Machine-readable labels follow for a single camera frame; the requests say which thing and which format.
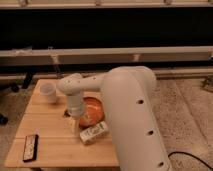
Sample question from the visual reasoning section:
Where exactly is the brown red snack bar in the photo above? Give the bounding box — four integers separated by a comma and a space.
63, 111, 70, 117

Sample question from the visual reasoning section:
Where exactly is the white rectangular block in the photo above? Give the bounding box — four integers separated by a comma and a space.
68, 117, 80, 135

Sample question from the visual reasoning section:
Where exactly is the white metal rail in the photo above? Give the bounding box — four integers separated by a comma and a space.
0, 45, 213, 66

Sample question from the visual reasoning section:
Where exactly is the white plastic bottle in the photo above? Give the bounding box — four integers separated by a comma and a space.
80, 121, 109, 144

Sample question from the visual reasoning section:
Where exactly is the wooden table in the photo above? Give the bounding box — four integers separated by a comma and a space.
4, 79, 118, 168

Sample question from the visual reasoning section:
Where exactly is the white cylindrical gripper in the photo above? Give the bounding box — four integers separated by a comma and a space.
67, 94, 84, 118

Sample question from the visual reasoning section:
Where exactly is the black rectangular remote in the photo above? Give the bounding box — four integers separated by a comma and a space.
23, 134, 39, 162

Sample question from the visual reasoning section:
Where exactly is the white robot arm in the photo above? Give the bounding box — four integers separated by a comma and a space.
58, 66, 173, 171

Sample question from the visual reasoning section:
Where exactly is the translucent plastic cup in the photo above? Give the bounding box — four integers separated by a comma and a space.
39, 83, 57, 104

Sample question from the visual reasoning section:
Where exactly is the black cable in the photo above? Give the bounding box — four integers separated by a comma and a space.
167, 151, 213, 170

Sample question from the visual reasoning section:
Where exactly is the orange ceramic bowl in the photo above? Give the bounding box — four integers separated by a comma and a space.
80, 97, 104, 127

